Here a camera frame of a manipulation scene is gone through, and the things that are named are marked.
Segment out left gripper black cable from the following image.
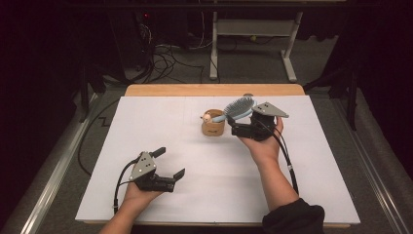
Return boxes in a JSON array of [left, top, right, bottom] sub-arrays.
[[112, 158, 141, 215]]

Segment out aluminium floor rail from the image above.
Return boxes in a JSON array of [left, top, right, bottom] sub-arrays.
[[330, 97, 413, 234], [0, 92, 100, 234]]

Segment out black metal stand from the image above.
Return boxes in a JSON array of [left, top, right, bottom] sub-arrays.
[[76, 61, 108, 123], [303, 61, 361, 131]]

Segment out light blue hairbrush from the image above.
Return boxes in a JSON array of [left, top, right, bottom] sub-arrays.
[[211, 96, 258, 124]]

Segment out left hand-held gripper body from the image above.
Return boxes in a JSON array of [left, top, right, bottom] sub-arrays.
[[129, 151, 178, 193]]

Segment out person's left hand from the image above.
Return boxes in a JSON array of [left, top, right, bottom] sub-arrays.
[[122, 181, 165, 213]]

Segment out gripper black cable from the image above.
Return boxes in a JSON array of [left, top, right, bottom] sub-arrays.
[[112, 158, 141, 215], [252, 118, 300, 196]]

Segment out person's right hand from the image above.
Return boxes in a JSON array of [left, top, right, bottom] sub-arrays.
[[238, 116, 285, 169]]

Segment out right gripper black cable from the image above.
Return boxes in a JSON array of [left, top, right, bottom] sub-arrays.
[[252, 118, 300, 196]]

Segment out wooden holder cup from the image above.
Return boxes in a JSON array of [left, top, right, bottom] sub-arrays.
[[200, 108, 227, 137]]

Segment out black floor cable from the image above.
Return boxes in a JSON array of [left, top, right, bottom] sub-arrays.
[[77, 97, 122, 176]]

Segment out bundle of floor cables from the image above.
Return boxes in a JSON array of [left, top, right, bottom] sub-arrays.
[[125, 13, 222, 85]]

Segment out person's black sleeve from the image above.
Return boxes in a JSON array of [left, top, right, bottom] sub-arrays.
[[261, 198, 325, 234]]

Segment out black computer tower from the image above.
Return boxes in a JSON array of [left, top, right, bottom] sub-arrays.
[[134, 9, 157, 71]]

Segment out white metal desk frame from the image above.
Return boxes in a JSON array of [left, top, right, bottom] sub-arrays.
[[208, 9, 305, 83]]

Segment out wooden table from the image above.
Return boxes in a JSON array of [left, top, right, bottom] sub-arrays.
[[83, 83, 352, 228]]

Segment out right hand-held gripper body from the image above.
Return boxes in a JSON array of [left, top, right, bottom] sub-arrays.
[[231, 101, 290, 142]]

